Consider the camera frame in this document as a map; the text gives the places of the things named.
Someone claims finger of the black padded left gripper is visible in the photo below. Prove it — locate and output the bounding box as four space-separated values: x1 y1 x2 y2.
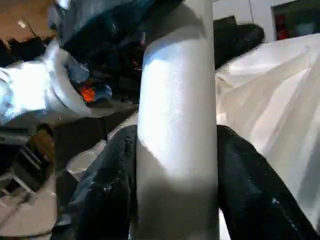
214 17 266 69

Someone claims glossy black mat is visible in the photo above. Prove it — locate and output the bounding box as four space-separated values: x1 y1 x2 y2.
47 0 187 171

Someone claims small red bottle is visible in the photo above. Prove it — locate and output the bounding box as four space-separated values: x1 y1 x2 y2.
274 14 290 41

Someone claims white cabinet with glass doors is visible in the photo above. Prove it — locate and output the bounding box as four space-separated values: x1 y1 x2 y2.
212 0 320 45

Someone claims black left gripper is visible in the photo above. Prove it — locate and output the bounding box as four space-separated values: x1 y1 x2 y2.
57 42 146 108

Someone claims white plastic table leg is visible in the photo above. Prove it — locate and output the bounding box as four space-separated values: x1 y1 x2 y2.
130 0 221 240

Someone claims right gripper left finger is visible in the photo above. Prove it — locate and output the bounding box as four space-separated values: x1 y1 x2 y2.
51 125 139 240

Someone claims white plastic table top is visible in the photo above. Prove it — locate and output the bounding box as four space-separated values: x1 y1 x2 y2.
66 32 320 233

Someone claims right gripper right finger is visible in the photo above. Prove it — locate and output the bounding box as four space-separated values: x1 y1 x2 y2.
216 125 320 240

